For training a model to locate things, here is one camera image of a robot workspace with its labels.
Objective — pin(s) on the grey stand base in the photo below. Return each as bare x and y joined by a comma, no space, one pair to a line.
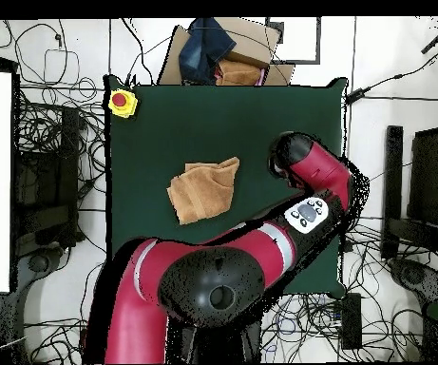
412,273
38,262

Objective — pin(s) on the tan terry towel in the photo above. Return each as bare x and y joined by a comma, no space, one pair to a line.
203,190

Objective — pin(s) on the blue denim jeans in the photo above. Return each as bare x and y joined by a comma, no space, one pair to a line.
203,49

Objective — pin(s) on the yellow emergency stop button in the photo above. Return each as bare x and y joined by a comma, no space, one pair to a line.
121,102

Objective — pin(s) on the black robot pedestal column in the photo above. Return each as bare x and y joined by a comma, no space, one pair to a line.
218,346

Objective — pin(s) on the black rectangular box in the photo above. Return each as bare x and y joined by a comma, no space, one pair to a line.
351,323

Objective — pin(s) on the dark green table cloth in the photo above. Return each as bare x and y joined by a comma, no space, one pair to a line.
165,125

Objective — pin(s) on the brown cardboard box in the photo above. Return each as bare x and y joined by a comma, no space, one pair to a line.
252,42

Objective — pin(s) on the orange folded towel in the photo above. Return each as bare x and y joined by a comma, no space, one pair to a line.
237,74

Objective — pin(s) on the black power adapter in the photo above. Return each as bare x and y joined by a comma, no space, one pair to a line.
356,95

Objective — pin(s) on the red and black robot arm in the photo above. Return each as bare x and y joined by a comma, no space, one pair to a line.
146,304

